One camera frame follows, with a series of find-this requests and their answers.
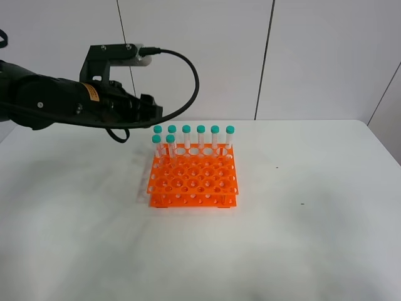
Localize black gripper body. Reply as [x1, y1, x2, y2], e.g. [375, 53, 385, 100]
[80, 80, 140, 125]

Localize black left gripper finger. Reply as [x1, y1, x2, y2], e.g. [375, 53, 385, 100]
[131, 94, 163, 122]

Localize green-capped test tube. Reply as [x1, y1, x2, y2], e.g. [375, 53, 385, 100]
[166, 134, 177, 166]

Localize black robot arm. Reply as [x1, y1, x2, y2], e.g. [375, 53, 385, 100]
[1, 61, 162, 130]

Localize back row tube far left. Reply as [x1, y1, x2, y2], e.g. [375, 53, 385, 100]
[153, 125, 163, 145]

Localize second row tube left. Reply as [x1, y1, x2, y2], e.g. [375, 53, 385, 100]
[152, 134, 164, 163]

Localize orange test tube rack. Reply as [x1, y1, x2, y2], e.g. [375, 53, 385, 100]
[147, 143, 239, 208]

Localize back row tube far right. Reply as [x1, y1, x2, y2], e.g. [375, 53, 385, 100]
[226, 125, 235, 149]

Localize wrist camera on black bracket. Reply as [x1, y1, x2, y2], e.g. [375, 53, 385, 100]
[80, 43, 161, 83]

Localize black camera cable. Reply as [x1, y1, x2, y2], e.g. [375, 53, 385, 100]
[0, 28, 200, 144]

